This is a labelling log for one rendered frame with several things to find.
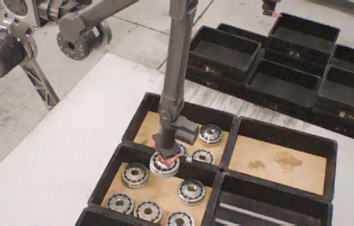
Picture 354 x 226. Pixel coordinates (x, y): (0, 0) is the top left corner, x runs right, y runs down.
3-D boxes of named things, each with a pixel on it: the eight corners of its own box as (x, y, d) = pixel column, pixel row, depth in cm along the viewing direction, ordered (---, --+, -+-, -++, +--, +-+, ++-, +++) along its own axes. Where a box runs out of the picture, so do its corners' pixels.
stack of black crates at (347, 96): (296, 147, 279) (316, 94, 247) (307, 116, 298) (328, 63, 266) (362, 172, 269) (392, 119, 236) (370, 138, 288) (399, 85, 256)
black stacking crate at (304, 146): (218, 188, 173) (222, 170, 165) (234, 134, 193) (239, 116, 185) (322, 219, 167) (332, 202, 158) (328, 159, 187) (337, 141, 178)
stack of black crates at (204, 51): (177, 103, 300) (182, 49, 267) (195, 78, 319) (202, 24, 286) (234, 125, 289) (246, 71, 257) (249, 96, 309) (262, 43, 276)
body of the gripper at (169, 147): (168, 133, 157) (169, 118, 152) (181, 154, 151) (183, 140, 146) (151, 138, 155) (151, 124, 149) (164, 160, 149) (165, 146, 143)
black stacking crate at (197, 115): (121, 160, 180) (120, 141, 172) (146, 111, 200) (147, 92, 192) (217, 188, 173) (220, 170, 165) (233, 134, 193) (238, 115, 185)
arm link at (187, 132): (173, 95, 144) (161, 109, 137) (206, 107, 141) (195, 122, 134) (168, 123, 151) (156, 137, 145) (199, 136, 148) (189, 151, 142)
